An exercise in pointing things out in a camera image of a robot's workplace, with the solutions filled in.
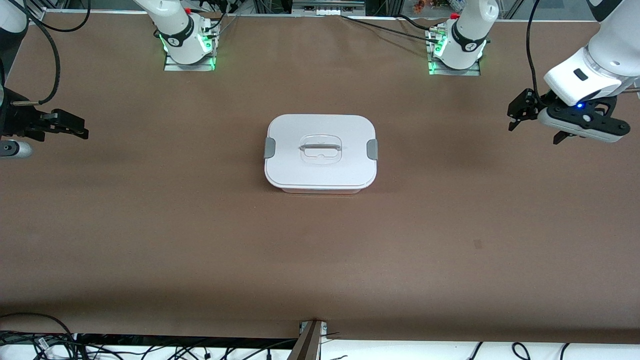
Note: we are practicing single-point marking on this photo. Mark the brown camera mount post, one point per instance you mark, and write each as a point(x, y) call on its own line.
point(306, 345)

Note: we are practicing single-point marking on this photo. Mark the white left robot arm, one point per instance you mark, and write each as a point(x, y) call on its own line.
point(600, 70)

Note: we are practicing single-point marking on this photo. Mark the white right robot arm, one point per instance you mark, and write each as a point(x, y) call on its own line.
point(180, 35)

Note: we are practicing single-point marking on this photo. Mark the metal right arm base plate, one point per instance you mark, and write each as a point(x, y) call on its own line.
point(190, 67)

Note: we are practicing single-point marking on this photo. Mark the grey background device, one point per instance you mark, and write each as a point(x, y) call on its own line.
point(327, 7)

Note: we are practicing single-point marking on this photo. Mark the small orange background object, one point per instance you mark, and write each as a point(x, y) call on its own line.
point(419, 6)

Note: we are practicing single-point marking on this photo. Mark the translucent plastic storage box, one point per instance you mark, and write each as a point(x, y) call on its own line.
point(320, 191)

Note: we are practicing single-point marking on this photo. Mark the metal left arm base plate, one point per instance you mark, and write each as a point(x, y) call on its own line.
point(455, 72)

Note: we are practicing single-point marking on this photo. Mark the white box lid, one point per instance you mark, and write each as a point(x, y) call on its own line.
point(320, 170)

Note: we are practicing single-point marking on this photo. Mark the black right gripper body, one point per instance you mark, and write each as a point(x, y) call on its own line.
point(16, 121)

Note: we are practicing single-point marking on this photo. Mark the aluminium frame corner profile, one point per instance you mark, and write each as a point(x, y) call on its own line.
point(37, 9)

